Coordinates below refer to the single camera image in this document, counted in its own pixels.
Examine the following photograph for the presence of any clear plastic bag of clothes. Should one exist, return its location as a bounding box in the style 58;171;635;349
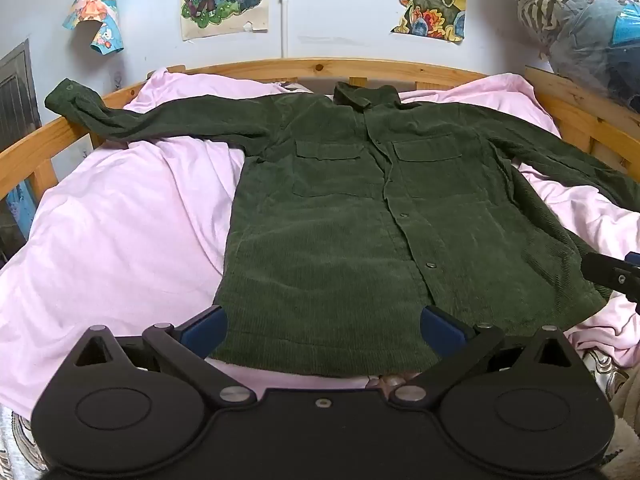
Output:
499;0;640;111

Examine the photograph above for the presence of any wooden bed frame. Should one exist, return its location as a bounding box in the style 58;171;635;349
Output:
0;57;640;271

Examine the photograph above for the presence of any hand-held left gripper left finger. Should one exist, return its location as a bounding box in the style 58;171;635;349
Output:
72;305;259;409

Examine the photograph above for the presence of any curled blue cartoon poster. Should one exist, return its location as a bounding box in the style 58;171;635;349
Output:
62;0;124;56

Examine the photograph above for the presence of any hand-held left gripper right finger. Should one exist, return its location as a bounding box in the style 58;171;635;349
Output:
389;305;584;407

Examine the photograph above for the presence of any pink bed sheet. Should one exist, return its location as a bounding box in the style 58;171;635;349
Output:
0;67;640;421

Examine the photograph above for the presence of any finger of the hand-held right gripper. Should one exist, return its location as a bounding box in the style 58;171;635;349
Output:
581;251;640;306

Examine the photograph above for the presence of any dark grey wall panel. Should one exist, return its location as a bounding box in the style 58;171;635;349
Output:
0;39;44;153

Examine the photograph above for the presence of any small blue wall picture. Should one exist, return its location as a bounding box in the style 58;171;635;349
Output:
4;180;37;243

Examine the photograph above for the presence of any white wall pipe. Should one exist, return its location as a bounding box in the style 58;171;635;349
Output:
278;0;292;61

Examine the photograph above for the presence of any green corduroy shirt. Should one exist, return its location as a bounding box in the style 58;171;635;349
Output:
44;79;640;378

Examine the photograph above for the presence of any beige fleece cloth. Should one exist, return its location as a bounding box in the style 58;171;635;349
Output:
607;375;640;466

